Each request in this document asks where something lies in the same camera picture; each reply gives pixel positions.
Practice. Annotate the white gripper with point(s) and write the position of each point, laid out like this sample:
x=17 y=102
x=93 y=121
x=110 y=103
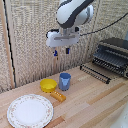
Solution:
x=62 y=38

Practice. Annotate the cobalt blue cup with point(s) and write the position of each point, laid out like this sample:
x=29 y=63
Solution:
x=64 y=81

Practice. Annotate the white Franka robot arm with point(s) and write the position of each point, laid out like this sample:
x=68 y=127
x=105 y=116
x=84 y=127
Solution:
x=73 y=11

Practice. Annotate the yellow plastic pan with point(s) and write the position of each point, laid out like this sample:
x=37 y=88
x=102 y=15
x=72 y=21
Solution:
x=50 y=86

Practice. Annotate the black oven rack tray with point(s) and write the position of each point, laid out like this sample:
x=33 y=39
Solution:
x=95 y=74

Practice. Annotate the black dish rack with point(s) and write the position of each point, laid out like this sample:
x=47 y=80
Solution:
x=112 y=55

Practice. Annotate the white floral-rim plate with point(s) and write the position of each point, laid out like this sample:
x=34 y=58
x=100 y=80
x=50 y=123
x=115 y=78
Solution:
x=30 y=111

